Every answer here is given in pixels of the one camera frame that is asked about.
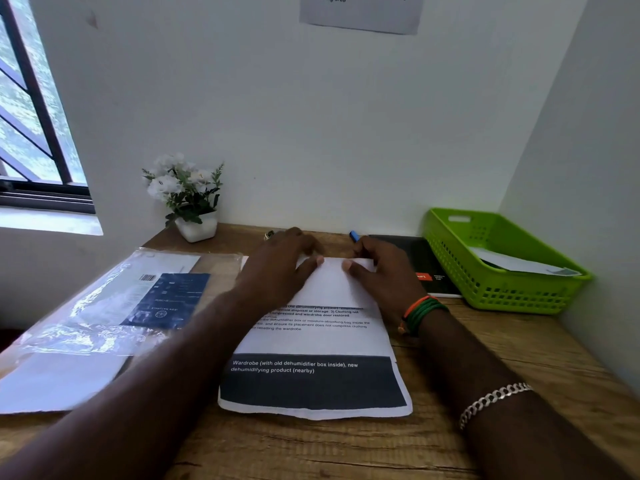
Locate clear plastic envelope wrapper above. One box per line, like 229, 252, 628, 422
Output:
0, 247, 246, 365

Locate printed sheet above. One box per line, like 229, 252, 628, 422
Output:
239, 255, 379, 311

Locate paper notice on wall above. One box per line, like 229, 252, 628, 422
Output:
299, 0, 426, 35

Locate orange and green thread wristbands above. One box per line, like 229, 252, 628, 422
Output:
397, 294, 450, 338

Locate single white envelope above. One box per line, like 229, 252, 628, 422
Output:
468, 246, 583, 277

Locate stack of printed papers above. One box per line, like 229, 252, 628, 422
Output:
218, 299, 413, 421

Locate white flower plant in pot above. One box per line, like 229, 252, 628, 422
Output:
141, 153, 225, 244

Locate green plastic basket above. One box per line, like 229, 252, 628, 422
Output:
423, 208, 595, 315

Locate person's left forearm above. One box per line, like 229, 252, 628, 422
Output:
0, 289, 261, 480

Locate person's left hand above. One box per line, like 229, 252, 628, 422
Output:
233, 227, 325, 315

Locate window with metal bars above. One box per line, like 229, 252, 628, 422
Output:
0, 0, 96, 215

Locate person's right hand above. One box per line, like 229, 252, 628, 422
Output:
341, 235, 429, 325

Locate silver chain bracelet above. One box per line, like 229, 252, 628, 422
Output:
459, 382, 533, 431

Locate black notebook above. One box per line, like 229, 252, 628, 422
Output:
367, 234, 463, 299

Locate person's right forearm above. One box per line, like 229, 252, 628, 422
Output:
419, 309, 631, 480

